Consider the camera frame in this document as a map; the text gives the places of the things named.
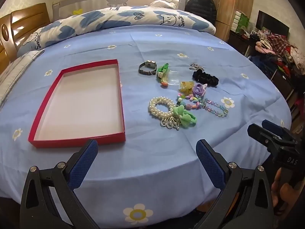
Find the person's right hand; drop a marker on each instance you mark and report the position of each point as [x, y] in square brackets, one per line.
[276, 190]

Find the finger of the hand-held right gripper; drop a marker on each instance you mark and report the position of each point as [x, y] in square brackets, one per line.
[274, 126]
[263, 136]

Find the grey striped pillow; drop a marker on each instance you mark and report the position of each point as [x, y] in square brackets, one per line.
[16, 69]

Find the yellow hair claw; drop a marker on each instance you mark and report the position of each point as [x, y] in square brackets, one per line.
[185, 87]

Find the yellow sticker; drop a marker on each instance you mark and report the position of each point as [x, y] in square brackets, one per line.
[78, 12]

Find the blue heart printed quilt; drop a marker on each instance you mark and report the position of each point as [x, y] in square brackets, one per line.
[114, 20]

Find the black scrunchie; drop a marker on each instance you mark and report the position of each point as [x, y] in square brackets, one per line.
[206, 77]

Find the pile of clothes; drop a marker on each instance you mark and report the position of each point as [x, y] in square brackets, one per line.
[283, 47]

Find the stack of white boxes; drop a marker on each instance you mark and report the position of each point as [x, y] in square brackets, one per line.
[236, 20]

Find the wooden headboard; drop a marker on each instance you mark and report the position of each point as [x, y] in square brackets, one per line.
[26, 28]

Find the blue floral bed sheet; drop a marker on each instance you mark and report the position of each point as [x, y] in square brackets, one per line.
[152, 162]

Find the clear hair comb with decoration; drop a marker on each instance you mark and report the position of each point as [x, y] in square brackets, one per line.
[162, 72]

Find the black flat screen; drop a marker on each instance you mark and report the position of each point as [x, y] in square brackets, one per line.
[271, 22]

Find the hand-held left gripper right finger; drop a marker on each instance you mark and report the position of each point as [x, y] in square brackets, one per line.
[211, 164]

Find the wristwatch with mesh band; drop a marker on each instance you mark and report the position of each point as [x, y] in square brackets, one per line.
[150, 64]

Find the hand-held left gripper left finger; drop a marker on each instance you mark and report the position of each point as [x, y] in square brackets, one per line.
[83, 162]

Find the red cardboard box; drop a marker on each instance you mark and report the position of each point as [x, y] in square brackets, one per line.
[83, 105]

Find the dark cabinet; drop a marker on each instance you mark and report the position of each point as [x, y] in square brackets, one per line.
[283, 83]

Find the black down jacket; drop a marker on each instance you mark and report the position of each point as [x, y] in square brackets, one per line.
[201, 3]

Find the wooden wardrobe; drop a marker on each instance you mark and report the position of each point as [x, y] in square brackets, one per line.
[228, 0]

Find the green bag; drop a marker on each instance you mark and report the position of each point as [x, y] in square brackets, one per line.
[243, 22]

